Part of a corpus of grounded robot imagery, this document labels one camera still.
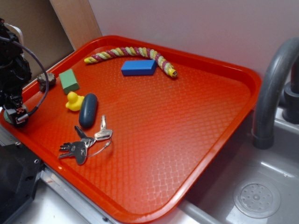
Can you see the dark faucet handle post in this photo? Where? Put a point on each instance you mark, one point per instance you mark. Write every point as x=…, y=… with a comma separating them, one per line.
x=291, y=95

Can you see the grey rock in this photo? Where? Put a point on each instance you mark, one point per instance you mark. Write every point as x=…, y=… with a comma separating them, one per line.
x=41, y=79

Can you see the red plastic tray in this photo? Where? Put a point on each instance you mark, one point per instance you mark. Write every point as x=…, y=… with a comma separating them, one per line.
x=166, y=131

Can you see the round sink drain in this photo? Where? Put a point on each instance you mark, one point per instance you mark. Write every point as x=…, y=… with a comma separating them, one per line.
x=256, y=198

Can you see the grey plastic sink basin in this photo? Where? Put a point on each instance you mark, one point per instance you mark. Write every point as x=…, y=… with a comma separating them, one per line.
x=210, y=200

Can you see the blue rectangular block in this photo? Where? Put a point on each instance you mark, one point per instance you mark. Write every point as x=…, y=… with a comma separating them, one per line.
x=139, y=68

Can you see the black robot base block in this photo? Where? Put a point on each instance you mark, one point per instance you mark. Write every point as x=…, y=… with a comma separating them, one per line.
x=20, y=171

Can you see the green dimpled ball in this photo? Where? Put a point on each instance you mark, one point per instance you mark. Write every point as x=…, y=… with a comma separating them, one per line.
x=7, y=119

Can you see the silver key bunch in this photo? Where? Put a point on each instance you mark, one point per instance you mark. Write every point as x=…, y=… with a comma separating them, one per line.
x=79, y=149

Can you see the green rectangular block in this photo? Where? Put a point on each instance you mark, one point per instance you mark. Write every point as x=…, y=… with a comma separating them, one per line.
x=68, y=81

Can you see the brown cardboard panel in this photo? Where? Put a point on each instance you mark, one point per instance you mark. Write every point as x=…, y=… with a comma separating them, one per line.
x=38, y=28

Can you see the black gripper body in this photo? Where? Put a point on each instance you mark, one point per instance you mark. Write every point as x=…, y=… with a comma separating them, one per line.
x=15, y=71

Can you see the yellow rubber duck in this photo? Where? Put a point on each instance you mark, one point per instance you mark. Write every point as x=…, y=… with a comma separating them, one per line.
x=74, y=101

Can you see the grey curved faucet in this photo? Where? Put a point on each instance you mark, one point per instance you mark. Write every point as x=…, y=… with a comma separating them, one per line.
x=278, y=74

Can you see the wooden board strip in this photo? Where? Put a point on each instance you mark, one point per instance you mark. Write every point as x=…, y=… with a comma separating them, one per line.
x=78, y=21

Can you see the multicolour twisted rope toy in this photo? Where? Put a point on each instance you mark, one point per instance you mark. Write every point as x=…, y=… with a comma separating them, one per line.
x=144, y=52

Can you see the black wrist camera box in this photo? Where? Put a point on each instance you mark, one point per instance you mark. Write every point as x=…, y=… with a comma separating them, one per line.
x=16, y=116

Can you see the dark blue oval case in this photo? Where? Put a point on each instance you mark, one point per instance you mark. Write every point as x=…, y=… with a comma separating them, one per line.
x=88, y=110

